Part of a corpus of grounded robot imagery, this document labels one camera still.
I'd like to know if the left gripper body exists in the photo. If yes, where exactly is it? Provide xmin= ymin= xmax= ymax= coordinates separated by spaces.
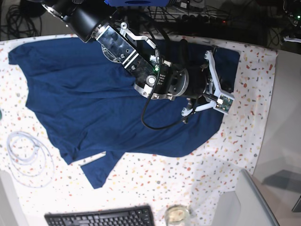
xmin=284 ymin=36 xmax=301 ymax=43

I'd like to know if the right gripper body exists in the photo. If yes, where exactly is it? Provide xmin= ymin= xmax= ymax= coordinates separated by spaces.
xmin=181 ymin=50 xmax=235 ymax=117

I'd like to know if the dark blue t-shirt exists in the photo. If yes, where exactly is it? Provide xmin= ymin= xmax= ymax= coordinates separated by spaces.
xmin=8 ymin=37 xmax=241 ymax=189

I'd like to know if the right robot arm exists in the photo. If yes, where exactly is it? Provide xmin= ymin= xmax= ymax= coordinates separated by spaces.
xmin=41 ymin=0 xmax=234 ymax=122

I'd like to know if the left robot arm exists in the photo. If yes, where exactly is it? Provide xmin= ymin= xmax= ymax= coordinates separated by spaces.
xmin=281 ymin=0 xmax=301 ymax=43

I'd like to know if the black power strip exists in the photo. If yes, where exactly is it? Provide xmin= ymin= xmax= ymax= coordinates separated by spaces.
xmin=146 ymin=11 xmax=227 ymax=24

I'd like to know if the glass jar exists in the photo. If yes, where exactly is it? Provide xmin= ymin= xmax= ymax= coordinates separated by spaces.
xmin=165 ymin=205 xmax=191 ymax=226

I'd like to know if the blue box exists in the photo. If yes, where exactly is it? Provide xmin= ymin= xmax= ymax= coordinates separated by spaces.
xmin=104 ymin=0 xmax=177 ymax=7

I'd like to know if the black keyboard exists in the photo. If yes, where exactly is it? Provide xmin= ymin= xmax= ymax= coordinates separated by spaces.
xmin=44 ymin=205 xmax=155 ymax=226

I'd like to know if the terrazzo patterned tablecloth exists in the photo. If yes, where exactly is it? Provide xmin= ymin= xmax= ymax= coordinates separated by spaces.
xmin=0 ymin=37 xmax=277 ymax=225

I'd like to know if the coiled white cable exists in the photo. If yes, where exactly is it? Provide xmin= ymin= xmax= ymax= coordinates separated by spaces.
xmin=6 ymin=131 xmax=56 ymax=188

